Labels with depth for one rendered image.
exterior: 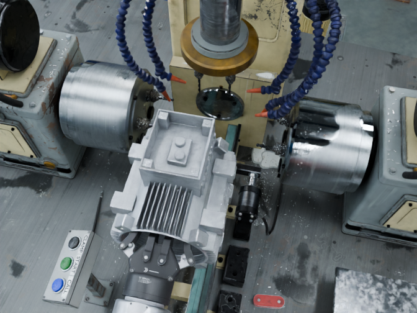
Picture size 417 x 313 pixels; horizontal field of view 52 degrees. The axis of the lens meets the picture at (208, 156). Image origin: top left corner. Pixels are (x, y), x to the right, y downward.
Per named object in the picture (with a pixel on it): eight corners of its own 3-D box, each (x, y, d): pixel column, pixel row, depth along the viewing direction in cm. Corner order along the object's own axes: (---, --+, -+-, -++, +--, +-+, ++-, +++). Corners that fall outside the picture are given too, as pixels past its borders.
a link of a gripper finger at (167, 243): (155, 263, 67) (164, 265, 66) (174, 197, 71) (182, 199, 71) (158, 267, 70) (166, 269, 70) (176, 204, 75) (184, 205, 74)
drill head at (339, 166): (259, 123, 136) (270, 70, 115) (390, 146, 132) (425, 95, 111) (246, 192, 124) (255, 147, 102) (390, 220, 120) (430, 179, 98)
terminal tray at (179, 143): (160, 131, 79) (156, 108, 73) (216, 141, 78) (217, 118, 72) (142, 187, 73) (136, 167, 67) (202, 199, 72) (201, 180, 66)
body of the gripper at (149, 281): (168, 306, 62) (183, 244, 66) (113, 294, 63) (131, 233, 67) (173, 310, 69) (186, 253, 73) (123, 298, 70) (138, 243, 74)
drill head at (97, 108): (64, 88, 143) (38, 31, 121) (169, 107, 139) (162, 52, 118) (33, 151, 130) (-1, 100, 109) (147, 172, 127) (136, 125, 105)
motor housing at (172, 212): (149, 167, 93) (136, 115, 77) (234, 184, 91) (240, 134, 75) (120, 254, 83) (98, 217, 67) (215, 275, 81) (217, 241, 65)
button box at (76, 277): (81, 236, 107) (68, 228, 103) (103, 238, 104) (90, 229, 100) (55, 305, 99) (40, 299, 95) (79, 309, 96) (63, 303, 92)
